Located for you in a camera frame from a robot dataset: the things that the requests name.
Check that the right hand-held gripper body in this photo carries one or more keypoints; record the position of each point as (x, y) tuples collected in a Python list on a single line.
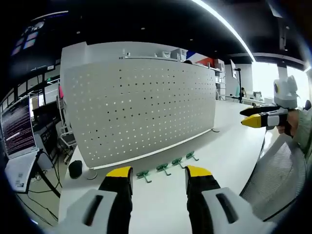
[(286, 95)]

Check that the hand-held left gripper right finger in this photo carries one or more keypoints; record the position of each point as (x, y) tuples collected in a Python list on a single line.
[(202, 195)]

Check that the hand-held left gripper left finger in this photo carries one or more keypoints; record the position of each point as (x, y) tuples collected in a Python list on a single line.
[(111, 200)]

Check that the green hook assembly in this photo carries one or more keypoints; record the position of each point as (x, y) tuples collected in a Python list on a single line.
[(162, 168), (178, 162), (190, 155), (143, 175)]

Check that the white perforated mounting plate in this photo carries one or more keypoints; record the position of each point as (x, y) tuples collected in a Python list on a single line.
[(141, 109)]

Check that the person's right hand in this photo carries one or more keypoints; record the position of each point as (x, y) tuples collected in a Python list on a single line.
[(292, 122)]

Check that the black tripod stand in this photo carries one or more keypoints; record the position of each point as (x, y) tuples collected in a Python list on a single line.
[(240, 85)]

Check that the black cylindrical container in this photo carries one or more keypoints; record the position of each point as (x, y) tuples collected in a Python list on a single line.
[(75, 169)]

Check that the grey mesh office chair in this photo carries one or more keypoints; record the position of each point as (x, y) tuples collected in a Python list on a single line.
[(275, 175)]

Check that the white metal rack cart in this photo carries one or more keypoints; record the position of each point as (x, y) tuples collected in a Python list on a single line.
[(65, 139)]

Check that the ceiling light strip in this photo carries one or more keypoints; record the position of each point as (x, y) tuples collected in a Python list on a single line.
[(226, 26)]

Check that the white basket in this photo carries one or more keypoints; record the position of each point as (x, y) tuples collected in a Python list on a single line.
[(165, 54)]

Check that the open laptop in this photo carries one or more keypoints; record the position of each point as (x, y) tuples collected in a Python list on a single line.
[(18, 126)]

